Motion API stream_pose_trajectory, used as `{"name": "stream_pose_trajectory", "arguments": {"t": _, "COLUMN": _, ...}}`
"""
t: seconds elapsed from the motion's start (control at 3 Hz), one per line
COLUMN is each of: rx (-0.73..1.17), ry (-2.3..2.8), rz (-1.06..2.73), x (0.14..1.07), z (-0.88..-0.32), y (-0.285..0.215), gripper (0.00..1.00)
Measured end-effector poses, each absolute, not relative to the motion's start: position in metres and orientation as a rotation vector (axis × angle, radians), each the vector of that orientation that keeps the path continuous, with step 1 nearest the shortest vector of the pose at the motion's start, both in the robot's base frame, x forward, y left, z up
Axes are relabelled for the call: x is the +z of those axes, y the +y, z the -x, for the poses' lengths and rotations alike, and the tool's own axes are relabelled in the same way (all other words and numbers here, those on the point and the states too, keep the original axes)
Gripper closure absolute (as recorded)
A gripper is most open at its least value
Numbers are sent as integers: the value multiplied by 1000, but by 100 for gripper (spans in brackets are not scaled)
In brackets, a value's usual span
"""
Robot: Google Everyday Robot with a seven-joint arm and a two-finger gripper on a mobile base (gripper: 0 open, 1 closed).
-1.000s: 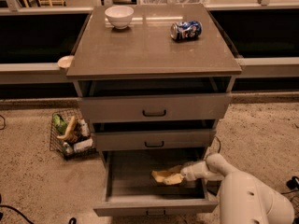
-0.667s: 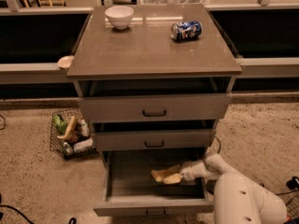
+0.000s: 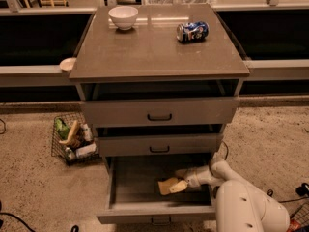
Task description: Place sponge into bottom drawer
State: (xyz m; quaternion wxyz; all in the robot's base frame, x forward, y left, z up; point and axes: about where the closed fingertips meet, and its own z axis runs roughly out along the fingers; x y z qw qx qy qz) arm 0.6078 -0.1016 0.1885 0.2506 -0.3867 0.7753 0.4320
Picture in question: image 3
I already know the black cable at left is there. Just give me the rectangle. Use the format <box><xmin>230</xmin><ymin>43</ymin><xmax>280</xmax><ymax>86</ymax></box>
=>
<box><xmin>0</xmin><ymin>199</ymin><xmax>37</xmax><ymax>232</ymax></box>

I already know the grey top drawer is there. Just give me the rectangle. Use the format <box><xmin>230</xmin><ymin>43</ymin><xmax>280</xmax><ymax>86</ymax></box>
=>
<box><xmin>80</xmin><ymin>79</ymin><xmax>240</xmax><ymax>128</ymax></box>

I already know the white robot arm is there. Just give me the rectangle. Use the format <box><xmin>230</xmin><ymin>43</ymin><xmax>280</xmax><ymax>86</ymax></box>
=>
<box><xmin>168</xmin><ymin>157</ymin><xmax>290</xmax><ymax>232</ymax></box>

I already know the white packet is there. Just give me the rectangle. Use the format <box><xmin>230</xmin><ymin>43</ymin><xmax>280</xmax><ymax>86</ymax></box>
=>
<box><xmin>75</xmin><ymin>143</ymin><xmax>97</xmax><ymax>159</ymax></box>

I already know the yellow sponge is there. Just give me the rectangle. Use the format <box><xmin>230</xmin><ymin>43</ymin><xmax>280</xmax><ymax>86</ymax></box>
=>
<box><xmin>157</xmin><ymin>177</ymin><xmax>179</xmax><ymax>195</ymax></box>

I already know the wire basket at right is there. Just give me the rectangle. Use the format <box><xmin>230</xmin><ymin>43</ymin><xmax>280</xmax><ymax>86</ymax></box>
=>
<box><xmin>290</xmin><ymin>202</ymin><xmax>309</xmax><ymax>232</ymax></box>

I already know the grey middle drawer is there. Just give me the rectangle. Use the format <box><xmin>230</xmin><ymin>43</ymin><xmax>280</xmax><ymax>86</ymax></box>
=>
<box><xmin>96</xmin><ymin>125</ymin><xmax>223</xmax><ymax>157</ymax></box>

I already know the grey drawer cabinet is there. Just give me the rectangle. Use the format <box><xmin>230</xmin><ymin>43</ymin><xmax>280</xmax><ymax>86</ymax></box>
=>
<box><xmin>69</xmin><ymin>3</ymin><xmax>251</xmax><ymax>172</ymax></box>

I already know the white small bottle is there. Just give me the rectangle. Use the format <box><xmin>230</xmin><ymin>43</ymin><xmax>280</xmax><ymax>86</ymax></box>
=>
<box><xmin>82</xmin><ymin>124</ymin><xmax>93</xmax><ymax>142</ymax></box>

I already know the red can in basket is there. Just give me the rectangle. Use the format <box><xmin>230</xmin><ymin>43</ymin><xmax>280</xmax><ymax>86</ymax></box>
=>
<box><xmin>287</xmin><ymin>219</ymin><xmax>301</xmax><ymax>232</ymax></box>

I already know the yellow banana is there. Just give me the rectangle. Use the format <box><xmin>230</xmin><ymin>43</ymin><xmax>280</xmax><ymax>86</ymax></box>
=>
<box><xmin>59</xmin><ymin>120</ymin><xmax>80</xmax><ymax>147</ymax></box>

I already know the grey drawer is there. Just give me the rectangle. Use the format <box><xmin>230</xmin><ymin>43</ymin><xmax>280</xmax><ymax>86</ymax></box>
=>
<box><xmin>98</xmin><ymin>154</ymin><xmax>215</xmax><ymax>225</ymax></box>
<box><xmin>80</xmin><ymin>79</ymin><xmax>240</xmax><ymax>128</ymax></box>
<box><xmin>96</xmin><ymin>125</ymin><xmax>223</xmax><ymax>157</ymax></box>

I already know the black wire basket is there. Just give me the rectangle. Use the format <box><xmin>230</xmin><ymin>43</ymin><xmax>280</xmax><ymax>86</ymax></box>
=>
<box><xmin>51</xmin><ymin>112</ymin><xmax>101</xmax><ymax>165</ymax></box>

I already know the white ceramic bowl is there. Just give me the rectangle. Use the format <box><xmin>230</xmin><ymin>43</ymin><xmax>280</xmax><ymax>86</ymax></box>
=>
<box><xmin>108</xmin><ymin>6</ymin><xmax>138</xmax><ymax>30</ymax></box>

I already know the green snack bag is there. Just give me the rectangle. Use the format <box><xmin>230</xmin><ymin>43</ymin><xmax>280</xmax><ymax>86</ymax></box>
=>
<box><xmin>54</xmin><ymin>118</ymin><xmax>70</xmax><ymax>140</ymax></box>

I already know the black floor cable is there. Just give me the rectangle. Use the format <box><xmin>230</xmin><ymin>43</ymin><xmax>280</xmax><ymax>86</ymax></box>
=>
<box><xmin>221</xmin><ymin>140</ymin><xmax>309</xmax><ymax>204</ymax></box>

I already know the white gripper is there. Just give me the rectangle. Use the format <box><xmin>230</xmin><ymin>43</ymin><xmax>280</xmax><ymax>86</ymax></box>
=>
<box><xmin>169</xmin><ymin>167</ymin><xmax>203</xmax><ymax>193</ymax></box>

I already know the blue crushed soda can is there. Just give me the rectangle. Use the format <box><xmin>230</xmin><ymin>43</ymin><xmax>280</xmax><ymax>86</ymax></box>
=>
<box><xmin>177</xmin><ymin>21</ymin><xmax>209</xmax><ymax>43</ymax></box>

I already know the grey bottom drawer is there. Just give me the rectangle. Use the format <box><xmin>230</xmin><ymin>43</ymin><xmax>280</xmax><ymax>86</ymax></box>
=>
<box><xmin>98</xmin><ymin>154</ymin><xmax>215</xmax><ymax>225</ymax></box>

